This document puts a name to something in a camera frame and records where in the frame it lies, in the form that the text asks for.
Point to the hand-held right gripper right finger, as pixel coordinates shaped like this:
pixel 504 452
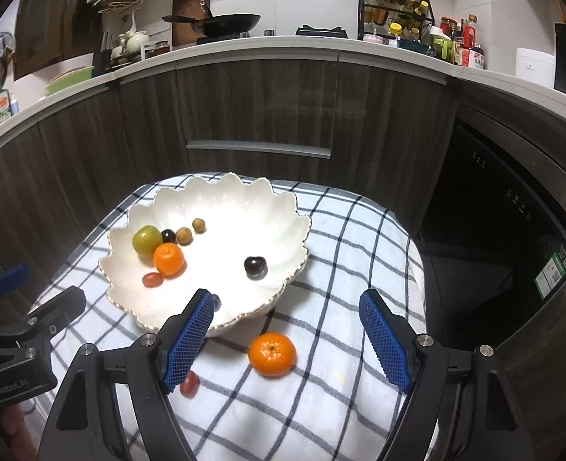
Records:
pixel 386 341

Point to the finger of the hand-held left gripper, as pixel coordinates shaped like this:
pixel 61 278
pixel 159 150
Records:
pixel 7 279
pixel 62 305

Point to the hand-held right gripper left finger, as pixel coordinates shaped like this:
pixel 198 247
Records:
pixel 189 338

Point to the red grape tomato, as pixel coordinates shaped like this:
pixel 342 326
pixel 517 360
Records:
pixel 190 385
pixel 152 279

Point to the orange tangerine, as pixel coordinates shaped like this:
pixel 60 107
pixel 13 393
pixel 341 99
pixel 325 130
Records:
pixel 168 259
pixel 272 354

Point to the dark purple plum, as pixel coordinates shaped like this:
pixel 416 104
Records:
pixel 254 267

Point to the brown longan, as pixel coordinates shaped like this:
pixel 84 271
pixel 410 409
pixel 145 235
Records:
pixel 198 225
pixel 183 235

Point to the yellow-green apple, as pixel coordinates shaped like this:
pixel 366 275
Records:
pixel 147 239

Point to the white scalloped bowl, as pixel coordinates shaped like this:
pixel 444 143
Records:
pixel 225 221

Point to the person's left hand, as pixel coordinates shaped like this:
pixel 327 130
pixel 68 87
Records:
pixel 9 430

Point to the blue checkered cloth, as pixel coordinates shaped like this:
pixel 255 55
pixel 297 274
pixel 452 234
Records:
pixel 340 269

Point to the black built-in dishwasher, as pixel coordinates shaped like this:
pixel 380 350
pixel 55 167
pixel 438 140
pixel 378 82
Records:
pixel 494 230

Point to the green dish soap bottle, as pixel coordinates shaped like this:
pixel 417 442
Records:
pixel 3 108

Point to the green dish tray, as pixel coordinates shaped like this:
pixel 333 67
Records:
pixel 69 81

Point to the black knife block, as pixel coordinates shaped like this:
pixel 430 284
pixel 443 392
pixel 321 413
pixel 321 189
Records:
pixel 101 57

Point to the dark wood base cabinets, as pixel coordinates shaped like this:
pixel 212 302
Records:
pixel 264 101

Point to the dark wood cabinet door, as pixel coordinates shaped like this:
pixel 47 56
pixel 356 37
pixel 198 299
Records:
pixel 48 24

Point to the white teapot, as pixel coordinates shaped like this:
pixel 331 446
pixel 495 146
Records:
pixel 136 41

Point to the pink lidded container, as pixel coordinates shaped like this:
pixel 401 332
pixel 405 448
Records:
pixel 373 38

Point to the white rice cooker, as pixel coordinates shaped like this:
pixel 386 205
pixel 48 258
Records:
pixel 535 67

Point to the black wok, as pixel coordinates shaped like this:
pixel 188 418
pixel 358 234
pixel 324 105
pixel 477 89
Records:
pixel 230 24

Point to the black gas stove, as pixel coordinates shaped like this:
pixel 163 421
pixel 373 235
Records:
pixel 321 30

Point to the dark wooden cutting board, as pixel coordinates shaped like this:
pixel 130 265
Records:
pixel 187 5

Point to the black spice rack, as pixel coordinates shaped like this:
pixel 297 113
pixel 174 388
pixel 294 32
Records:
pixel 384 14

